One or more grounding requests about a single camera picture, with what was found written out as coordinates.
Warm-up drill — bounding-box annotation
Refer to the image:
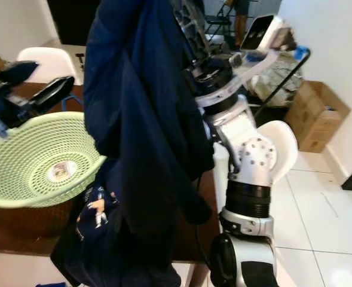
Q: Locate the large open cardboard box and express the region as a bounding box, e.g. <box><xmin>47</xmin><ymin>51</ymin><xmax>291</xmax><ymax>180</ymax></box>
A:
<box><xmin>289</xmin><ymin>81</ymin><xmax>351</xmax><ymax>153</ymax></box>

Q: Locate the blue plastic hanger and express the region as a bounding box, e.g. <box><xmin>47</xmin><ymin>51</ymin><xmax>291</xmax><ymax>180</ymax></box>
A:
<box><xmin>62</xmin><ymin>94</ymin><xmax>84</xmax><ymax>113</ymax></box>

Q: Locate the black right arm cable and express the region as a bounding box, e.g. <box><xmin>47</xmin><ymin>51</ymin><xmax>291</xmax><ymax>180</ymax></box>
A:
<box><xmin>253</xmin><ymin>48</ymin><xmax>311</xmax><ymax>117</ymax></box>

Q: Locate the light green plastic basket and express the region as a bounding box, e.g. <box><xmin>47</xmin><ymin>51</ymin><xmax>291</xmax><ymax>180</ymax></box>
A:
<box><xmin>0</xmin><ymin>112</ymin><xmax>108</xmax><ymax>209</ymax></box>

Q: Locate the white plastic chair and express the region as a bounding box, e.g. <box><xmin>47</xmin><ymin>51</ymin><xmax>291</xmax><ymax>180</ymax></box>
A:
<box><xmin>16</xmin><ymin>47</ymin><xmax>75</xmax><ymax>84</ymax></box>
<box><xmin>213</xmin><ymin>120</ymin><xmax>299</xmax><ymax>201</ymax></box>

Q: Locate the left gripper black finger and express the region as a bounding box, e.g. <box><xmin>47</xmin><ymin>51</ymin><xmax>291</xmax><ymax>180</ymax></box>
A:
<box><xmin>37</xmin><ymin>75</ymin><xmax>76</xmax><ymax>115</ymax></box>
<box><xmin>0</xmin><ymin>60</ymin><xmax>40</xmax><ymax>88</ymax></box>

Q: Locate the grey green wrapped sack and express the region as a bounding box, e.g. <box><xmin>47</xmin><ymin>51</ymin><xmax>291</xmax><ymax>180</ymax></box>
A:
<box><xmin>250</xmin><ymin>51</ymin><xmax>302</xmax><ymax>108</ymax></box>

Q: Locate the dark brown wooden table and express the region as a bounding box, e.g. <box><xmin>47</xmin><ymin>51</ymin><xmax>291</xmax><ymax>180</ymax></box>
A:
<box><xmin>0</xmin><ymin>83</ymin><xmax>218</xmax><ymax>264</ymax></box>

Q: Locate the dark navy plain garment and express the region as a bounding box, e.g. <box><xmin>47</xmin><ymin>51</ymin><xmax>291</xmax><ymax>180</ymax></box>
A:
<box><xmin>83</xmin><ymin>0</ymin><xmax>215</xmax><ymax>240</ymax></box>

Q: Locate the black folding chair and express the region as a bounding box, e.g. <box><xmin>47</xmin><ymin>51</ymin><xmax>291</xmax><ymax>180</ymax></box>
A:
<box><xmin>203</xmin><ymin>0</ymin><xmax>236</xmax><ymax>39</ymax></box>

